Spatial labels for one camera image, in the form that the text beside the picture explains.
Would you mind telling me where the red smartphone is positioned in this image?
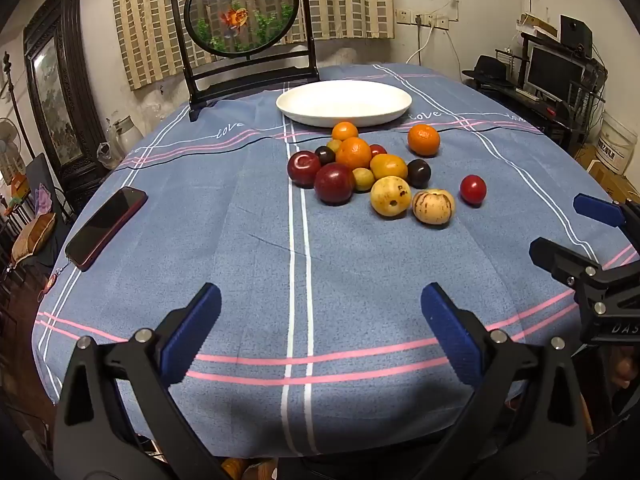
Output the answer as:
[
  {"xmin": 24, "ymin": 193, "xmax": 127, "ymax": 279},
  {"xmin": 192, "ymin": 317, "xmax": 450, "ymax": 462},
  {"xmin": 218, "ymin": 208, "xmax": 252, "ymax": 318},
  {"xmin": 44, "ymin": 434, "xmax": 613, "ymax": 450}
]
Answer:
[{"xmin": 65, "ymin": 186, "xmax": 149, "ymax": 271}]

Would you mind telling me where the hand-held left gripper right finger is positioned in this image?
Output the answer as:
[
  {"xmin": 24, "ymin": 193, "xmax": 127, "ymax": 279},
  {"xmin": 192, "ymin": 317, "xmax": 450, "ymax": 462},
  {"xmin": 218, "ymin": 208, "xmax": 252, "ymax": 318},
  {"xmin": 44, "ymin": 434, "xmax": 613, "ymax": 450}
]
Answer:
[{"xmin": 415, "ymin": 282, "xmax": 589, "ymax": 480}]

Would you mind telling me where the white plastic bucket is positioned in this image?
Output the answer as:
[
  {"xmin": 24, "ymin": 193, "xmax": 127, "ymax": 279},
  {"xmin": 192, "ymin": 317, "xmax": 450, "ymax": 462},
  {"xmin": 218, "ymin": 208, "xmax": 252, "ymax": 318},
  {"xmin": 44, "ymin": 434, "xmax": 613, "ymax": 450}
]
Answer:
[{"xmin": 597, "ymin": 110, "xmax": 638, "ymax": 176}]

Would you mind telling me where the electric fan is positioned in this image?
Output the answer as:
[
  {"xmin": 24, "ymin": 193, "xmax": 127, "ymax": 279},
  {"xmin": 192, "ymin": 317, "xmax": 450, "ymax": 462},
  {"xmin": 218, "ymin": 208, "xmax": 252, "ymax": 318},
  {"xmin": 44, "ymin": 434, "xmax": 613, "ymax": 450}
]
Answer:
[{"xmin": 0, "ymin": 117, "xmax": 23, "ymax": 171}]

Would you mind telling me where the blue striped tablecloth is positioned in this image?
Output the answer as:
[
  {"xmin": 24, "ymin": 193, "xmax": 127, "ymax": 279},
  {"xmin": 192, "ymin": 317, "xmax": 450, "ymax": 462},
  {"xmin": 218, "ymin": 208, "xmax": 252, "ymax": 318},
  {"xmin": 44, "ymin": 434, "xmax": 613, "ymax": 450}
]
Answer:
[{"xmin": 31, "ymin": 62, "xmax": 640, "ymax": 461}]

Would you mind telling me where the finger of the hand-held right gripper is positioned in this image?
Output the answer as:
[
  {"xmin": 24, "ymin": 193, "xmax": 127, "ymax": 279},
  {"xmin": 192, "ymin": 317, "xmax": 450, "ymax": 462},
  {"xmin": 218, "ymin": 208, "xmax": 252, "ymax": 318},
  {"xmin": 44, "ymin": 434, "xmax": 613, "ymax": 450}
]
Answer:
[
  {"xmin": 529, "ymin": 236, "xmax": 608, "ymax": 289},
  {"xmin": 573, "ymin": 193, "xmax": 640, "ymax": 242}
]

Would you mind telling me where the dark framed painting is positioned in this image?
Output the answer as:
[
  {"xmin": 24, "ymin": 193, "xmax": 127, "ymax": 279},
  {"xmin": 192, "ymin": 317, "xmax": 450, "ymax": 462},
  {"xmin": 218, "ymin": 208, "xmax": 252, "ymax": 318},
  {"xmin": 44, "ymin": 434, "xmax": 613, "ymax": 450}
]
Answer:
[{"xmin": 22, "ymin": 0, "xmax": 108, "ymax": 196}]

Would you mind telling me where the beige checked curtain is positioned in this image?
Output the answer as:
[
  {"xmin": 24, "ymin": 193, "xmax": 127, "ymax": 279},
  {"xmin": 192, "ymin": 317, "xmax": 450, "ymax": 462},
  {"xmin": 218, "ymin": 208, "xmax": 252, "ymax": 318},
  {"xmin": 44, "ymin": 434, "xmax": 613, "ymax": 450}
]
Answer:
[{"xmin": 111, "ymin": 0, "xmax": 396, "ymax": 92}]

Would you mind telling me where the computer monitor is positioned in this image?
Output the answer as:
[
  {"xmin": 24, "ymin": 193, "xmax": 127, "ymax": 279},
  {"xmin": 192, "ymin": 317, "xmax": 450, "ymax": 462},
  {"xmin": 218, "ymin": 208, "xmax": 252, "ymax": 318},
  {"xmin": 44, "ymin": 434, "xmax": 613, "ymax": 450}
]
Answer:
[{"xmin": 525, "ymin": 42, "xmax": 588, "ymax": 103}]

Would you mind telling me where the white kettle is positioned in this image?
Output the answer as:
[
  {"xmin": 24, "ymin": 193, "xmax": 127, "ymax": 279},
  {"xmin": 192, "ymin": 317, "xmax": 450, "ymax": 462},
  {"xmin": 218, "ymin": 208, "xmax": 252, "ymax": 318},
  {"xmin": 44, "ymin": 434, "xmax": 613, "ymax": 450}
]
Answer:
[{"xmin": 107, "ymin": 115, "xmax": 146, "ymax": 153}]

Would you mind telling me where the white oval plate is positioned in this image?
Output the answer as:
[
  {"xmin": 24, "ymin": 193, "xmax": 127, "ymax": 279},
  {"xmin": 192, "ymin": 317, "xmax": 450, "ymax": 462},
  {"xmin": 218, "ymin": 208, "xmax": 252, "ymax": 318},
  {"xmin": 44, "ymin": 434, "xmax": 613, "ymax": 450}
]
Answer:
[{"xmin": 276, "ymin": 80, "xmax": 413, "ymax": 128}]

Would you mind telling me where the black computer desk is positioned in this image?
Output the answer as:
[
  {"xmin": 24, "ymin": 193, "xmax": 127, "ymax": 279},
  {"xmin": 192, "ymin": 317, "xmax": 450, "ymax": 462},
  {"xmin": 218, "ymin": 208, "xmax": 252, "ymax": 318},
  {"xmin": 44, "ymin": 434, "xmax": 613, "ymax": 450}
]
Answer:
[{"xmin": 462, "ymin": 77, "xmax": 601, "ymax": 151}]

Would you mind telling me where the spotted yellow pear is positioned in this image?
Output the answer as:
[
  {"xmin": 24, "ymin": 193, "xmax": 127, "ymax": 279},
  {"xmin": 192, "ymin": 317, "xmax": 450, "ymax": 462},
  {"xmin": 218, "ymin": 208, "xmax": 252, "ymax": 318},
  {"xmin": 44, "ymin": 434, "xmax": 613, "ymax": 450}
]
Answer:
[{"xmin": 370, "ymin": 176, "xmax": 412, "ymax": 219}]

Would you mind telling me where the striped beige fruit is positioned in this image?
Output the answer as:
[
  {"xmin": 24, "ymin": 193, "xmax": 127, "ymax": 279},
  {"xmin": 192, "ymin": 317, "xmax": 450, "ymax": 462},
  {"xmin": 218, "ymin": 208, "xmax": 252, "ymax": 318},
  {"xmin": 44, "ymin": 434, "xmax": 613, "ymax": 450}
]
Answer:
[{"xmin": 412, "ymin": 189, "xmax": 456, "ymax": 225}]

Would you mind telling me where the phone charm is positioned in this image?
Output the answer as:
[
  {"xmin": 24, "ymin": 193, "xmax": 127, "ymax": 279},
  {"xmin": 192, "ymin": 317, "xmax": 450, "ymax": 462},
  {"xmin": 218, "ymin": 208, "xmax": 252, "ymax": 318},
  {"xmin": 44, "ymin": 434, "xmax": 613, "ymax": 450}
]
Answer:
[{"xmin": 44, "ymin": 265, "xmax": 68, "ymax": 293}]

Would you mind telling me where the round goldfish table screen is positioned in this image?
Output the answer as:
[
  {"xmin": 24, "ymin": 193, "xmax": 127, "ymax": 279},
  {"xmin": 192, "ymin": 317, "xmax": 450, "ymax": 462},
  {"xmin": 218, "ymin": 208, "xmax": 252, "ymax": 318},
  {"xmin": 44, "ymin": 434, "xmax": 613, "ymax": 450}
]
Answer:
[{"xmin": 167, "ymin": 0, "xmax": 319, "ymax": 122}]

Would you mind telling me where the white power cable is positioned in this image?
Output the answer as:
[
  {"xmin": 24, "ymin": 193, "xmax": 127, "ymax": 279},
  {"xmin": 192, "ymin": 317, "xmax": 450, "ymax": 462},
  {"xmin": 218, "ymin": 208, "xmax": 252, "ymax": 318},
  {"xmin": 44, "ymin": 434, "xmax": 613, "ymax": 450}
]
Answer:
[{"xmin": 405, "ymin": 0, "xmax": 459, "ymax": 66}]

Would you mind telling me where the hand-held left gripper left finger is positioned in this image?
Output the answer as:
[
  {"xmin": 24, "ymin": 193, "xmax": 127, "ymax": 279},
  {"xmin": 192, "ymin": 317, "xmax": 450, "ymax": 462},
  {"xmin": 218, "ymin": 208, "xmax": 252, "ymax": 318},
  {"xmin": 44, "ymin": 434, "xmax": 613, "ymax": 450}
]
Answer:
[{"xmin": 52, "ymin": 282, "xmax": 223, "ymax": 480}]

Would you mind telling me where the black hat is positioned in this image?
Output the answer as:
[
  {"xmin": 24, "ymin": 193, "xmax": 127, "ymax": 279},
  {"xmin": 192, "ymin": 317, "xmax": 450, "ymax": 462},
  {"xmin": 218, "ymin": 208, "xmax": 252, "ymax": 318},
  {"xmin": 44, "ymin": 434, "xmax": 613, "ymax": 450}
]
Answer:
[{"xmin": 462, "ymin": 55, "xmax": 513, "ymax": 81}]

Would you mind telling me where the black speaker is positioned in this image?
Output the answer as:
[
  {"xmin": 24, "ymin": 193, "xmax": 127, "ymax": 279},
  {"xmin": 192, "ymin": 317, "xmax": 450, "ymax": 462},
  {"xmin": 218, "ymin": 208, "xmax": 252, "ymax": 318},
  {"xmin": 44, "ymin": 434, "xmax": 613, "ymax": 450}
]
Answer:
[{"xmin": 559, "ymin": 15, "xmax": 594, "ymax": 53}]

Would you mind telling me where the cardboard box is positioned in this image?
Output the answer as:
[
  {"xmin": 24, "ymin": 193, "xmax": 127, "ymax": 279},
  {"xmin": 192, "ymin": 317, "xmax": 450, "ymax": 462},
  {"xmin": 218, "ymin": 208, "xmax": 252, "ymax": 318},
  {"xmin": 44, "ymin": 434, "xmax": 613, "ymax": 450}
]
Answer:
[{"xmin": 587, "ymin": 157, "xmax": 640, "ymax": 202}]

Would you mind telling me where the yellow cushion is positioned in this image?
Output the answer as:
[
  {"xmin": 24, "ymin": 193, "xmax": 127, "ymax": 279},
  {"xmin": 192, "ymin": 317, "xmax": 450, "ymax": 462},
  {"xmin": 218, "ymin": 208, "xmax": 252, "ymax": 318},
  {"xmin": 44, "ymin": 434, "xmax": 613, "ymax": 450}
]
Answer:
[{"xmin": 11, "ymin": 212, "xmax": 57, "ymax": 266}]

